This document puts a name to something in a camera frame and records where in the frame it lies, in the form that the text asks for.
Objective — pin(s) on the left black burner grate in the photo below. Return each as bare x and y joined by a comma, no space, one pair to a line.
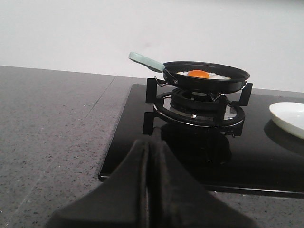
196,109

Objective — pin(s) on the black glass gas cooktop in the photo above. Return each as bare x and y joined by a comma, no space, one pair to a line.
256,157

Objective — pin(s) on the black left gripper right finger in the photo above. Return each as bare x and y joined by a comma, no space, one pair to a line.
177,200

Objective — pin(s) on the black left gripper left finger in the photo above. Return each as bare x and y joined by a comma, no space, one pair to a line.
120,202

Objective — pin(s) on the white plate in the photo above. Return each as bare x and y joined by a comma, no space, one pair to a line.
289,116

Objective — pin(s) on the black frying pan mint handle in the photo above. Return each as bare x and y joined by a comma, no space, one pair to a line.
238,77

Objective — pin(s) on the fried egg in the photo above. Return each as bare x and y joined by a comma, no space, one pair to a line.
203,74

